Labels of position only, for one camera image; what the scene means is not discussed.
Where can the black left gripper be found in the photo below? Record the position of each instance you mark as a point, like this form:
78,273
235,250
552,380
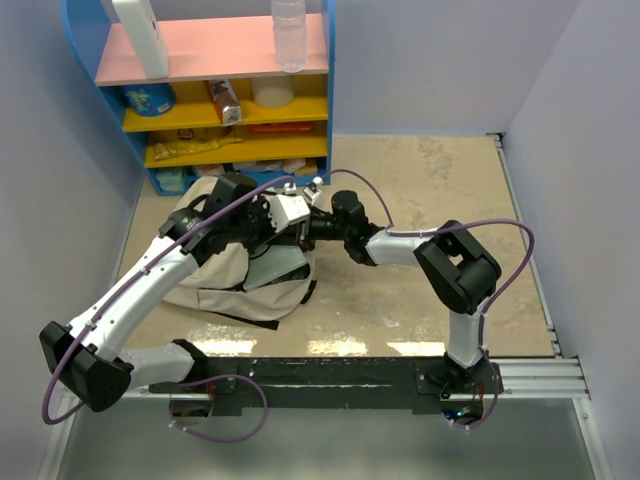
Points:
262,207

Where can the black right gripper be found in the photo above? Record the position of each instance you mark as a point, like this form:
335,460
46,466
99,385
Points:
306,239

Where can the beige student backpack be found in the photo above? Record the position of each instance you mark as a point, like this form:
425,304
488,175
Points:
216,284

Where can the pale blue hardcover book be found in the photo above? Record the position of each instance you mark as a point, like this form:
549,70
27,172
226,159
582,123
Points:
278,264

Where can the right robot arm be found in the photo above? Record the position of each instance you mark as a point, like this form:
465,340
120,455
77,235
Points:
461,272

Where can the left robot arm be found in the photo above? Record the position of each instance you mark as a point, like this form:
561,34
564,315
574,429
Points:
86,354

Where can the blue tissue pack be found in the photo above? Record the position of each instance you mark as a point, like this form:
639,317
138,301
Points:
172,179

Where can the orange flat box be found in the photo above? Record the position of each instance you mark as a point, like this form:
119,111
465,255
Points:
288,128

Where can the yellow snack packet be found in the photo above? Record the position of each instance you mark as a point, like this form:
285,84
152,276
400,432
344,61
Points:
181,148

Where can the colourful wooden shelf unit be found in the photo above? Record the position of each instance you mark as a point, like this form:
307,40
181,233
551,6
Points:
202,97

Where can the brown silver snack packet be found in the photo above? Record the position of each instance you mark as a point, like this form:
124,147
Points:
225,102

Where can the white round container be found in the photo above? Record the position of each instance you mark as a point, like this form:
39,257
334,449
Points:
273,92

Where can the blue snack cup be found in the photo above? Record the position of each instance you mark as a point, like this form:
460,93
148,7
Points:
150,100

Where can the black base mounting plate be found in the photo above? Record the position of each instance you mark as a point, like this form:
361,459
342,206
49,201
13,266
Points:
395,383

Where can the clear plastic water bottle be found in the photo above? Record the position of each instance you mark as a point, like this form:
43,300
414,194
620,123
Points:
289,34

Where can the white rectangular bottle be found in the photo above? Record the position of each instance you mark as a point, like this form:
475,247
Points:
141,27

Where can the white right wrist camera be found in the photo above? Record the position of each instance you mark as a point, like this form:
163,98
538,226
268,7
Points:
313,193

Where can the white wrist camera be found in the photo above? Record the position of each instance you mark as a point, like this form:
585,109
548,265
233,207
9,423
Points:
313,193
287,210

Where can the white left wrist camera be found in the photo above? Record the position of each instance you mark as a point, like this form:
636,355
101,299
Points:
287,210

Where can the aluminium rail frame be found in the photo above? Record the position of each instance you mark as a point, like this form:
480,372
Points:
87,354

